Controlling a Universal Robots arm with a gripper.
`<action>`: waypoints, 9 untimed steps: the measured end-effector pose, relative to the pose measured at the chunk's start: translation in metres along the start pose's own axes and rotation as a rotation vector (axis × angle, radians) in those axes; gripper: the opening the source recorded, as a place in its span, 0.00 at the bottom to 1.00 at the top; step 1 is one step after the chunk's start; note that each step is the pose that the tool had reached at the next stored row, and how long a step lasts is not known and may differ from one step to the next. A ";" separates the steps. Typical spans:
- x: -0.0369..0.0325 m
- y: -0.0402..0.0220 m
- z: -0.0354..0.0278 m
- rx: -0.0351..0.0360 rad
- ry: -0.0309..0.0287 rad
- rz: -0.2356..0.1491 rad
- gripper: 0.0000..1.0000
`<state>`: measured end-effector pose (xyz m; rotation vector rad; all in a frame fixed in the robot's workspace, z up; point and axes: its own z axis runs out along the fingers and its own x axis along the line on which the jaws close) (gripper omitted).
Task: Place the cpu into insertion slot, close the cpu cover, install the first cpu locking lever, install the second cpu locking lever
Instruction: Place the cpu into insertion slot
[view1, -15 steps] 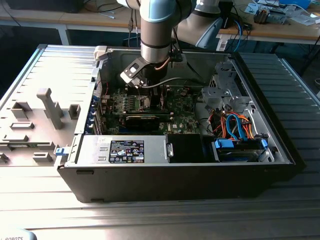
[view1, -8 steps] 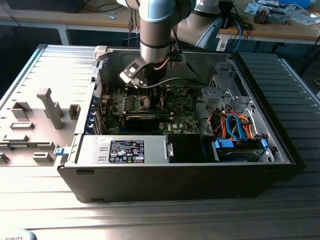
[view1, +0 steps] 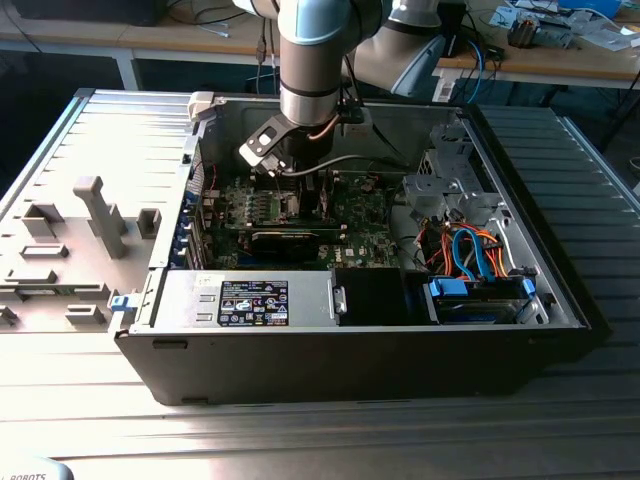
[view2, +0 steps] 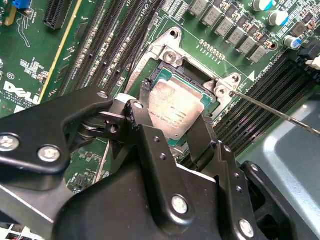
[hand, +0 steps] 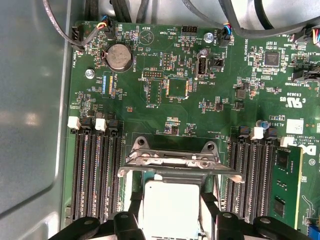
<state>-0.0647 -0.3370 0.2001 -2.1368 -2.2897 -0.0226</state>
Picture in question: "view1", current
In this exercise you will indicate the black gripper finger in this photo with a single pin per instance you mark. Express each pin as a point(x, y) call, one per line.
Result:
point(330, 182)
point(311, 197)

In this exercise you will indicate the silver green CPU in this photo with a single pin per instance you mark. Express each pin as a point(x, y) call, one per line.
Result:
point(294, 207)

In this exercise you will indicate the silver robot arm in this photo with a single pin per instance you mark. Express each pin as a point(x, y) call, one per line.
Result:
point(310, 75)

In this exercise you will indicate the CPU socket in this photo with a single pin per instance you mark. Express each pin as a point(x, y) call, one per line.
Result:
point(283, 206)

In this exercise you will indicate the black graphics card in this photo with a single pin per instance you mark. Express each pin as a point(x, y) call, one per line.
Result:
point(285, 245)

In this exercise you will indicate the green motherboard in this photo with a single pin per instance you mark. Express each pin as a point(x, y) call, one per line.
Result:
point(365, 240)

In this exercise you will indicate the grey case latch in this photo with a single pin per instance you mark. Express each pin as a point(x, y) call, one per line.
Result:
point(202, 107)

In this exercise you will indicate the black plastic shroud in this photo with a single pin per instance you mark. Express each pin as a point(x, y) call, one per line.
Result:
point(372, 297)

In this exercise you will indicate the silver metal disk bay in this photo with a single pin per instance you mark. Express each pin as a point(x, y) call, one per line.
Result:
point(450, 192)

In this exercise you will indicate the white label tag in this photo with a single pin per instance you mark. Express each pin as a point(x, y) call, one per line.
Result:
point(444, 91)

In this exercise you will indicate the silver power supply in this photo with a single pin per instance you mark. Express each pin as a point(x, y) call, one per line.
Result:
point(190, 300)

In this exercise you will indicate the black PC case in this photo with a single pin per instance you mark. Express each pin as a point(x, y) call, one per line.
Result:
point(300, 370)

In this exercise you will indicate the wooden desk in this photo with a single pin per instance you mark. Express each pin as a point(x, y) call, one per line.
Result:
point(150, 42)
point(550, 60)

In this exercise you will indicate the hard disk in blue carrier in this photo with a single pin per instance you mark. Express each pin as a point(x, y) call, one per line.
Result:
point(475, 305)

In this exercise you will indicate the black box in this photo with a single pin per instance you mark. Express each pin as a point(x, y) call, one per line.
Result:
point(455, 30)

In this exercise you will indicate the blue plastic clip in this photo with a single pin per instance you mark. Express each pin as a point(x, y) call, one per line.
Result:
point(120, 304)

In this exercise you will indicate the grey parts rack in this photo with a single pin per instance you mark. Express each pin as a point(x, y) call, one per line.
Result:
point(75, 250)

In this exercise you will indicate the metal heat sink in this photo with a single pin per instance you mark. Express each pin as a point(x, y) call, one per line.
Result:
point(522, 32)

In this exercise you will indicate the black monitor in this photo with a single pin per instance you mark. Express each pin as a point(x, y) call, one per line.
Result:
point(90, 10)

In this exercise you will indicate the silver metal drive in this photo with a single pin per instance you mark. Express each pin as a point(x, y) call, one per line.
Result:
point(555, 35)

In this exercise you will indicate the green RAM stick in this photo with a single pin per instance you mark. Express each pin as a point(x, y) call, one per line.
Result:
point(42, 291)

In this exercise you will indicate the blue box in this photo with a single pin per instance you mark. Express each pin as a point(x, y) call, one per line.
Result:
point(590, 6)

